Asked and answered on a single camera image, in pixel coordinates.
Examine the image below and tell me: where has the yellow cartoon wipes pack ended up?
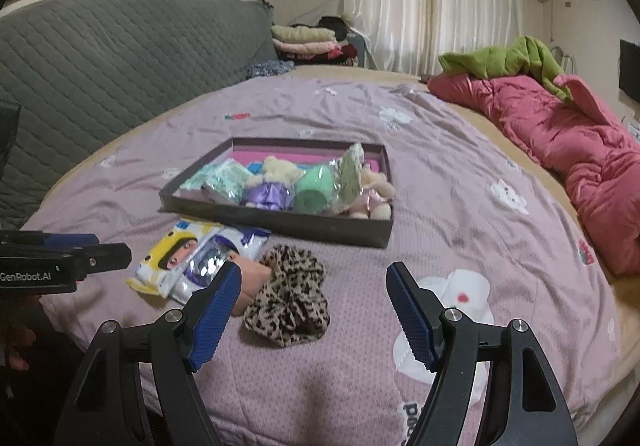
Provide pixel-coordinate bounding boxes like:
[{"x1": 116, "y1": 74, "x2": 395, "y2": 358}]
[{"x1": 126, "y1": 219, "x2": 222, "y2": 304}]

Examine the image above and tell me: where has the white purple wipes pack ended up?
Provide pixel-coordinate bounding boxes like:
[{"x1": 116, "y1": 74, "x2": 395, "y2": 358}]
[{"x1": 186, "y1": 225, "x2": 270, "y2": 289}]

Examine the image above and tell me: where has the green tissue pack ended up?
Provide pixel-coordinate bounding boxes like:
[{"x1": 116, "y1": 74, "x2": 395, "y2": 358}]
[{"x1": 178, "y1": 158, "x2": 254, "y2": 204}]

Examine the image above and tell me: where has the peach makeup sponge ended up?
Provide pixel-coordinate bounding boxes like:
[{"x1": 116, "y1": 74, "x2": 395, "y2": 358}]
[{"x1": 231, "y1": 253, "x2": 271, "y2": 317}]

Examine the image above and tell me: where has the leopard print scrunchie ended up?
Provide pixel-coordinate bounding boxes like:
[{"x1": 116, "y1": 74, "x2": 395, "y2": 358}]
[{"x1": 243, "y1": 244, "x2": 331, "y2": 348}]

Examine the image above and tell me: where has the bear with purple dress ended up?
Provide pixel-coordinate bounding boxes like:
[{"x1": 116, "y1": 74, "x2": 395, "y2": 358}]
[{"x1": 241, "y1": 157, "x2": 303, "y2": 212}]

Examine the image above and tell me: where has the green sponge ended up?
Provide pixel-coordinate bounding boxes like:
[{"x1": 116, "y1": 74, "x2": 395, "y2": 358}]
[{"x1": 292, "y1": 164, "x2": 338, "y2": 215}]

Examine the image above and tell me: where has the floral fabric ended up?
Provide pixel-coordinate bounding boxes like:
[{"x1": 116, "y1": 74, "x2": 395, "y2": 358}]
[{"x1": 330, "y1": 143, "x2": 364, "y2": 214}]

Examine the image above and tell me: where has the beige bear pink dress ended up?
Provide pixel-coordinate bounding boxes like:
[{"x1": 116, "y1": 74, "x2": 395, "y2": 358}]
[{"x1": 348, "y1": 163, "x2": 396, "y2": 221}]

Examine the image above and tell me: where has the person's left hand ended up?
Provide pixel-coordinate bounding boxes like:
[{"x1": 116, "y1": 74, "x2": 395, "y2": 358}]
[{"x1": 1, "y1": 295, "x2": 40, "y2": 371}]

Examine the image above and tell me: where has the pink and blue book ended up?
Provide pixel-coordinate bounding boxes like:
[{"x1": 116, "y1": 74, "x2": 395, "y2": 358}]
[{"x1": 230, "y1": 149, "x2": 388, "y2": 177}]

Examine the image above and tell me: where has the grey quilted headboard cover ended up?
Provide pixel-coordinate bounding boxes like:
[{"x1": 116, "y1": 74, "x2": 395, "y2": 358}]
[{"x1": 1, "y1": 0, "x2": 276, "y2": 229}]

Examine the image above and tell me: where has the dark shallow cardboard box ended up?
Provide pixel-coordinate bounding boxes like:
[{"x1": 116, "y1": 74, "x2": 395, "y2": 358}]
[{"x1": 157, "y1": 136, "x2": 396, "y2": 250}]

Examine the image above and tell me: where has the blue patterned cloth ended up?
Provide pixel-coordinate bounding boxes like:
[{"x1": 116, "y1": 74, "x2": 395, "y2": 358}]
[{"x1": 246, "y1": 60, "x2": 295, "y2": 80}]

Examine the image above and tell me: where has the purple patterned bed sheet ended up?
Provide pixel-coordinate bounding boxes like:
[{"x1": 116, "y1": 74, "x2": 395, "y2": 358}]
[{"x1": 27, "y1": 76, "x2": 620, "y2": 445}]

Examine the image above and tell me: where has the pink quilted comforter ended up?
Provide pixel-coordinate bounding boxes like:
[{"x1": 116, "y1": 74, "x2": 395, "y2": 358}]
[{"x1": 427, "y1": 73, "x2": 639, "y2": 276}]

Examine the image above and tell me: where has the stack of folded clothes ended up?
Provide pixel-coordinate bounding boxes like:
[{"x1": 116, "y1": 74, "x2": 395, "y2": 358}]
[{"x1": 271, "y1": 16, "x2": 366, "y2": 68}]

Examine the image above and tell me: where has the green fleece blanket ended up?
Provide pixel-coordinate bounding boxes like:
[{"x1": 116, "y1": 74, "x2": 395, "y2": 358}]
[{"x1": 438, "y1": 35, "x2": 573, "y2": 101}]

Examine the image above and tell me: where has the black wall television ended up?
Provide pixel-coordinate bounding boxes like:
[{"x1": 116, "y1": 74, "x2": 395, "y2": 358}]
[{"x1": 618, "y1": 39, "x2": 640, "y2": 103}]

